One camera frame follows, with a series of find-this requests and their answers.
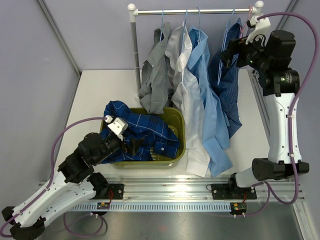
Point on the light blue shirt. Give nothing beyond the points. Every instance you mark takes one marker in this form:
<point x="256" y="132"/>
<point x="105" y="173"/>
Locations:
<point x="215" y="134"/>

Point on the dark blue plaid shirt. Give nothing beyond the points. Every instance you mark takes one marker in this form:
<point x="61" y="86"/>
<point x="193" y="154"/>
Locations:
<point x="159" y="138"/>

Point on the aluminium mounting rail frame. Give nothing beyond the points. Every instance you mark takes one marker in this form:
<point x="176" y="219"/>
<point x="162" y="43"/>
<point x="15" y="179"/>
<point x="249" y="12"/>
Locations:
<point x="97" y="87"/>

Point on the white slotted cable duct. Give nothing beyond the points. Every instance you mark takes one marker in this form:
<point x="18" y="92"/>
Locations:
<point x="153" y="207"/>

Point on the blue small-check shirt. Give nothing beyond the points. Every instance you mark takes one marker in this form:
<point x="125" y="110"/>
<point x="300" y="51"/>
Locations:
<point x="224" y="82"/>

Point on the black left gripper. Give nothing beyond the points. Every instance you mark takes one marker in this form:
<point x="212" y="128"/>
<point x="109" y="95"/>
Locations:
<point x="134" y="144"/>

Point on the pink hanger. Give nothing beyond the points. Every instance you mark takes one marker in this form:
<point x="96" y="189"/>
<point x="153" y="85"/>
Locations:
<point x="244" y="29"/>

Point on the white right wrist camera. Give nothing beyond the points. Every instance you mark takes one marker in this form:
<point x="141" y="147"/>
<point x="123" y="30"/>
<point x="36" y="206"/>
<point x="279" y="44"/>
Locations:
<point x="259" y="25"/>

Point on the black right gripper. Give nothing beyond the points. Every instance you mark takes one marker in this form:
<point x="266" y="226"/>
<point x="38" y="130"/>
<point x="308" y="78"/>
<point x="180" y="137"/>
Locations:
<point x="234" y="47"/>

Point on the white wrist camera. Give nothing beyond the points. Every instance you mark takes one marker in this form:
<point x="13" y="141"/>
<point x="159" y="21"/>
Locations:
<point x="117" y="125"/>
<point x="259" y="25"/>

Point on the light blue hanger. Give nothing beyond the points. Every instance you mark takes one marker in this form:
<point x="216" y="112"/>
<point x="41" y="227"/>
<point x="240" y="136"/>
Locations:
<point x="185" y="25"/>
<point x="199" y="17"/>
<point x="162" y="25"/>
<point x="223" y="46"/>

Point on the white shirt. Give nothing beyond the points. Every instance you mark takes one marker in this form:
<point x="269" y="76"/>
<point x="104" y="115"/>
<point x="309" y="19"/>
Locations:
<point x="186" y="98"/>

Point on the grey shirt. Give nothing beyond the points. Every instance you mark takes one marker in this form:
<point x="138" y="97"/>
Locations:
<point x="156" y="87"/>

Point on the olive green plastic basket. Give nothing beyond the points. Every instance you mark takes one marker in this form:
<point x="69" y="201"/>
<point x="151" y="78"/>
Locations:
<point x="175" y="121"/>

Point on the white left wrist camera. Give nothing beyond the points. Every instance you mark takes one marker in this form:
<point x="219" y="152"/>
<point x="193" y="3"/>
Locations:
<point x="117" y="125"/>

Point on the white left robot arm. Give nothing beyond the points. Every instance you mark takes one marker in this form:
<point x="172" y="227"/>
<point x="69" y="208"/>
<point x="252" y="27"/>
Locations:
<point x="73" y="182"/>

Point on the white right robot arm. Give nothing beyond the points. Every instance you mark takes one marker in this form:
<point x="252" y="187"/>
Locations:
<point x="280" y="84"/>

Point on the metal clothes rack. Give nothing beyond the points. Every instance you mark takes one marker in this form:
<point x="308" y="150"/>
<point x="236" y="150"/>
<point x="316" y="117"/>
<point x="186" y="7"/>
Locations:
<point x="134" y="12"/>

